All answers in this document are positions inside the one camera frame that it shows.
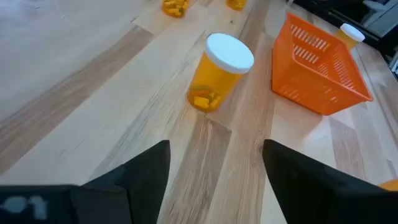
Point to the black aluminium table frame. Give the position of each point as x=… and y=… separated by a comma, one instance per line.
x=320, y=11

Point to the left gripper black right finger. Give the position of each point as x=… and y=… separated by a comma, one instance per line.
x=311, y=193

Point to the amber pill bottle white lid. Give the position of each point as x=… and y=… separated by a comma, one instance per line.
x=175, y=7
x=353, y=32
x=214, y=77
x=237, y=3
x=390, y=185

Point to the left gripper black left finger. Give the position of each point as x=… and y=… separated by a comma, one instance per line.
x=140, y=186

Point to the orange plastic slotted basket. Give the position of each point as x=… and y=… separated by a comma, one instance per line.
x=298, y=77

